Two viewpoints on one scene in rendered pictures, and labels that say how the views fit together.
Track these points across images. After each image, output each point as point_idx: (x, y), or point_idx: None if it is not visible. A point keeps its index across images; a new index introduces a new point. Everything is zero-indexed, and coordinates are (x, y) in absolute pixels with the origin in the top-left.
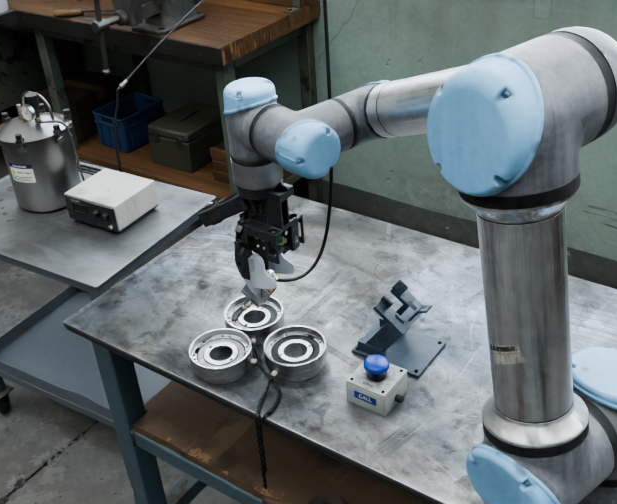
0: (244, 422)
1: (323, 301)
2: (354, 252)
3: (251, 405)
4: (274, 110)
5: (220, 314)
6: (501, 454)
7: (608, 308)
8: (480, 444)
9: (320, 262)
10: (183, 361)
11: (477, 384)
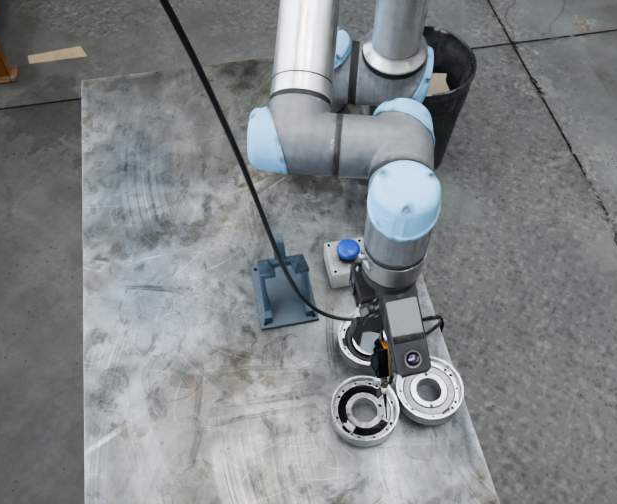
0: None
1: (275, 397)
2: (171, 440)
3: (436, 336)
4: (409, 151)
5: (375, 470)
6: (429, 54)
7: (116, 202)
8: (425, 72)
9: (216, 457)
10: (454, 433)
11: (277, 224)
